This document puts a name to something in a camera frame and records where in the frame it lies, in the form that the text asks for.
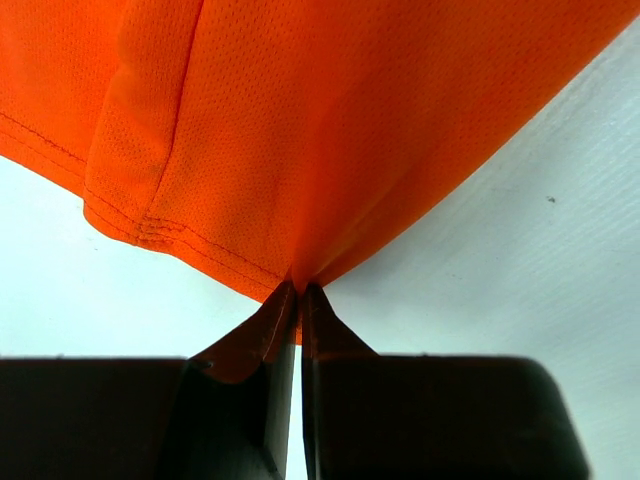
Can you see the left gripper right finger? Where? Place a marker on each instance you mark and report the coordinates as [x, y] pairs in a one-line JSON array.
[[342, 429]]

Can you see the orange t-shirt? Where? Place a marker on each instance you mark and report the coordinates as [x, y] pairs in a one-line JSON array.
[[260, 140]]

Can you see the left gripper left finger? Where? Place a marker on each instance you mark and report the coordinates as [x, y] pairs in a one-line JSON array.
[[232, 413]]

